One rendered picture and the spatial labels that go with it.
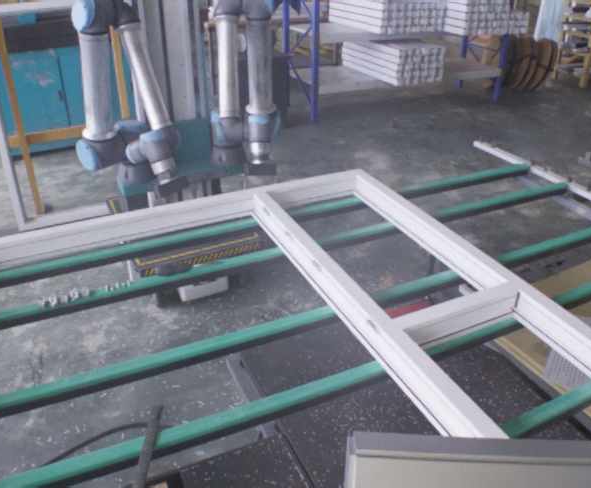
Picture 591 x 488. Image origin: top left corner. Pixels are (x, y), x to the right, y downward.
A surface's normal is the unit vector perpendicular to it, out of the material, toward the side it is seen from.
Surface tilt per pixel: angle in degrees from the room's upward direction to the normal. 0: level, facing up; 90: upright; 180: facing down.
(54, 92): 90
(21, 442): 0
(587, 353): 90
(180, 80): 90
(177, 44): 90
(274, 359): 0
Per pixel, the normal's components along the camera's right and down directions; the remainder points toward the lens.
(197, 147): 0.45, 0.44
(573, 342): -0.91, 0.21
